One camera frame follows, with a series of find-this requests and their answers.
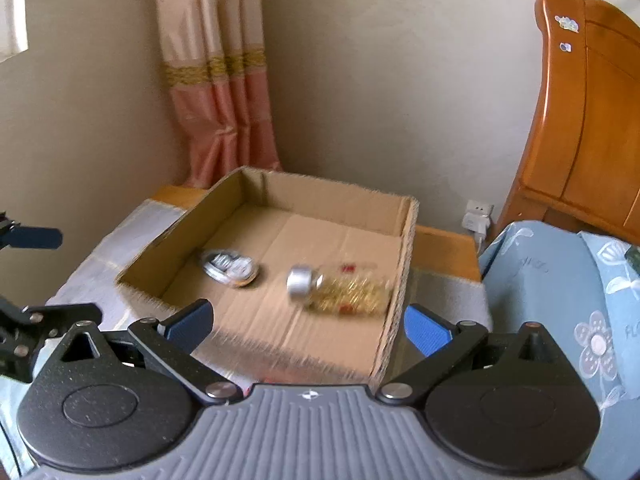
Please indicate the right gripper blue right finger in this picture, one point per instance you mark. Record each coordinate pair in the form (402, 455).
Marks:
(444, 347)

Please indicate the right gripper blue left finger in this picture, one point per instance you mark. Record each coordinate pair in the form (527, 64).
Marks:
(167, 346)

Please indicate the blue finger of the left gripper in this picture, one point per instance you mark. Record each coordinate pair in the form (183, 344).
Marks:
(13, 234)
(42, 319)

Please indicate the grey patterned table cloth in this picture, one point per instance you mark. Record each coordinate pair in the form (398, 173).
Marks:
(94, 281)

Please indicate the small round silver tin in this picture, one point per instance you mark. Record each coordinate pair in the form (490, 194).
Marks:
(229, 268)

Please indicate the glass jar with gold clips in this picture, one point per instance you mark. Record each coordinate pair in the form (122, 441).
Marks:
(352, 289)

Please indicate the open cardboard box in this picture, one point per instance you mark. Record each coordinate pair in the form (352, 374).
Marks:
(281, 220)

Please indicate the light blue floral pillow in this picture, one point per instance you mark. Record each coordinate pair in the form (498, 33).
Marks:
(584, 290)

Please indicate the orange wooden headboard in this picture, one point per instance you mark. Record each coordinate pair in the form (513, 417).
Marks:
(580, 167)

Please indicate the pink and beige curtain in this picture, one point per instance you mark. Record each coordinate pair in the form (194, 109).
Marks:
(215, 65)

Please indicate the white wall socket with plug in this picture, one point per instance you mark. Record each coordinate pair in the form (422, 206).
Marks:
(477, 221)

